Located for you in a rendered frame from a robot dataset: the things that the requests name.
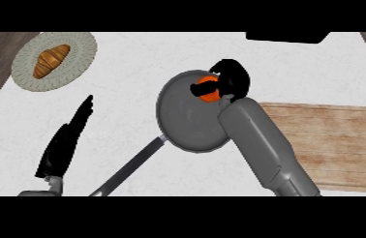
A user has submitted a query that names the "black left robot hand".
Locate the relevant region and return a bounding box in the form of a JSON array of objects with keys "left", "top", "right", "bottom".
[{"left": 34, "top": 94, "right": 96, "bottom": 180}]

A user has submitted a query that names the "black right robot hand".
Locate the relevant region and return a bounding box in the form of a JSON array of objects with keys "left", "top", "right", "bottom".
[{"left": 189, "top": 58, "right": 252, "bottom": 104}]

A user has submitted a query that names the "orange squash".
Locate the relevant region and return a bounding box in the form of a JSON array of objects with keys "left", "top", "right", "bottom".
[{"left": 196, "top": 75, "right": 223, "bottom": 104}]

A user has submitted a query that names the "grey frying pan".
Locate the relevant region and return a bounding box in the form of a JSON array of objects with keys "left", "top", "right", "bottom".
[{"left": 88, "top": 69, "right": 232, "bottom": 197}]

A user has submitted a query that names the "wooden cutting board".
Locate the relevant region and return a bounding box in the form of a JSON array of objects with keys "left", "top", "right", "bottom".
[{"left": 257, "top": 102, "right": 366, "bottom": 193}]

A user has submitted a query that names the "black appliance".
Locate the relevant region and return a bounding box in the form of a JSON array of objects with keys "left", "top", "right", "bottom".
[{"left": 245, "top": 32, "right": 332, "bottom": 45}]

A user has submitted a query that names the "round pale woven plate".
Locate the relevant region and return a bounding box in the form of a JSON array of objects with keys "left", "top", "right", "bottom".
[{"left": 10, "top": 32, "right": 99, "bottom": 93}]

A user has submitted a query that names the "brown croissant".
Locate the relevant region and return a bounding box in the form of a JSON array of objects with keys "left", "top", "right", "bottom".
[{"left": 31, "top": 44, "right": 71, "bottom": 80}]

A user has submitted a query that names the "dark wooden panel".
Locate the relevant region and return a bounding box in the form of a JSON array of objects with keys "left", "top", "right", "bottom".
[{"left": 0, "top": 32, "right": 41, "bottom": 90}]

